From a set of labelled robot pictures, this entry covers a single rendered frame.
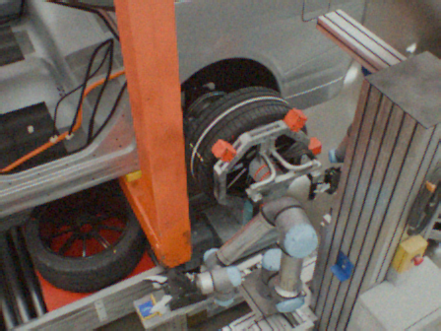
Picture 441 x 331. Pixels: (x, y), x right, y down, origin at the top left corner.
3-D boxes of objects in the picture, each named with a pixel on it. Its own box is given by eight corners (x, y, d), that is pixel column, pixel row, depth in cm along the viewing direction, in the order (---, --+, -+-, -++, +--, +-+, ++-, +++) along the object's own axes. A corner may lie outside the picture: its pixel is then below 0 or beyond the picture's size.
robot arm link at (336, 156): (355, 134, 241) (329, 169, 287) (380, 132, 242) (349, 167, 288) (350, 109, 245) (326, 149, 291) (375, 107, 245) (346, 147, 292)
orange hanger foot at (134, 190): (145, 173, 335) (138, 132, 310) (180, 236, 303) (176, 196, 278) (118, 183, 330) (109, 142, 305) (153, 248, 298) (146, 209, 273)
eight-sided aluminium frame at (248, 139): (296, 179, 324) (307, 109, 284) (302, 187, 320) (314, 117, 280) (214, 214, 307) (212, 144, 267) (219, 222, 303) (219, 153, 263)
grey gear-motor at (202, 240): (187, 219, 367) (184, 184, 342) (216, 267, 342) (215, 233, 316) (161, 229, 361) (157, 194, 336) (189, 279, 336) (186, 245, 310)
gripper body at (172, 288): (170, 309, 202) (202, 300, 204) (167, 295, 197) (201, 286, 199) (166, 293, 208) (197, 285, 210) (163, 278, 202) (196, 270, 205)
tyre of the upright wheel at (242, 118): (271, 165, 348) (299, 78, 305) (290, 191, 333) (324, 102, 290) (175, 188, 318) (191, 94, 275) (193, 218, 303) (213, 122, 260)
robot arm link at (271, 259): (282, 259, 247) (284, 241, 237) (292, 285, 238) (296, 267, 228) (256, 266, 244) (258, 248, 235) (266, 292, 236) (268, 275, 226)
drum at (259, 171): (269, 167, 303) (271, 150, 293) (289, 194, 290) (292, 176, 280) (246, 176, 299) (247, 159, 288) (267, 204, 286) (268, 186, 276)
